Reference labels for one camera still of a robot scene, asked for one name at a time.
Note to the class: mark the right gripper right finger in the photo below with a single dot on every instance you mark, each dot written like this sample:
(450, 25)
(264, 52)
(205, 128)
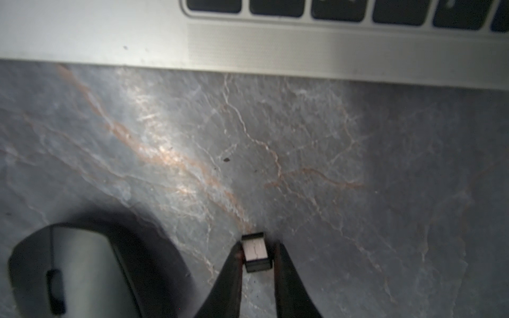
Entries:
(292, 299)

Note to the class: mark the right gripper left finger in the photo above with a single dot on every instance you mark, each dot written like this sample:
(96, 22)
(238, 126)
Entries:
(224, 299)

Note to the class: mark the small usb mouse receiver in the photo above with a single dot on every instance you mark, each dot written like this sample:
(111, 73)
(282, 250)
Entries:
(256, 254)

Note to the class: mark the black wireless mouse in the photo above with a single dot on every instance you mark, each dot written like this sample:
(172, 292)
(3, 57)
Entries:
(67, 270)

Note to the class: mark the silver laptop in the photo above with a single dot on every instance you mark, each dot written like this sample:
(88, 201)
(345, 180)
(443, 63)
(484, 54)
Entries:
(437, 43)

